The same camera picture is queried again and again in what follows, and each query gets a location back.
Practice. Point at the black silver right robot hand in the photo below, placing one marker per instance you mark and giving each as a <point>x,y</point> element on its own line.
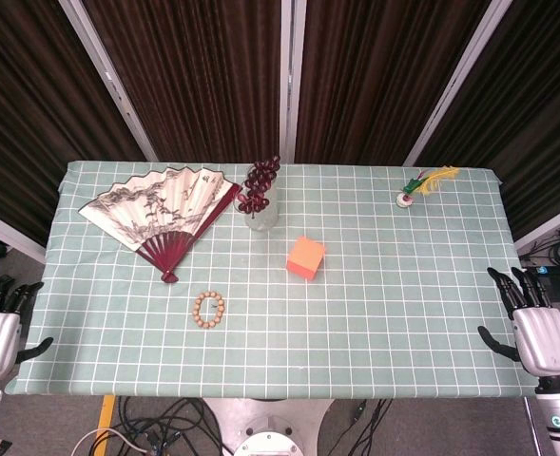
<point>543,339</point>

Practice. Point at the yellow floor tape strip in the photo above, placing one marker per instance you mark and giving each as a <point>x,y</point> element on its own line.
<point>106,413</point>

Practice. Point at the green white checked tablecloth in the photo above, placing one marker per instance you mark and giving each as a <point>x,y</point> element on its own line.
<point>355,323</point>

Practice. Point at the yellow green feather shuttlecock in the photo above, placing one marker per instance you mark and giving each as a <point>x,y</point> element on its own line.
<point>406,199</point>

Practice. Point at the painted paper folding fan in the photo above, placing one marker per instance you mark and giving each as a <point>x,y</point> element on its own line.
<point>165,199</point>

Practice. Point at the dark brown curtain panel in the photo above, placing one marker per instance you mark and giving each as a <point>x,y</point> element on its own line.
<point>374,81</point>
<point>198,81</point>
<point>27,119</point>
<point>536,119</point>

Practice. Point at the orange cube box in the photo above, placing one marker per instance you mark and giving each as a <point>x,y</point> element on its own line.
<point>304,259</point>

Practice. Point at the textured clear glass vase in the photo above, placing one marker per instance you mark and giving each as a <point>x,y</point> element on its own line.
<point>263,222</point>

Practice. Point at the dark red berry branch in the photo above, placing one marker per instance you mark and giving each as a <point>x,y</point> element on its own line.
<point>258,183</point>

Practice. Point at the white partition frame post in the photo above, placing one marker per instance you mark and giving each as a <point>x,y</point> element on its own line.
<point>550,225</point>
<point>110,81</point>
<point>455,81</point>
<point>291,81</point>
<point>8,235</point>

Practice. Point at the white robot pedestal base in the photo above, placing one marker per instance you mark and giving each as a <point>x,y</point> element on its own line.
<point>265,427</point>

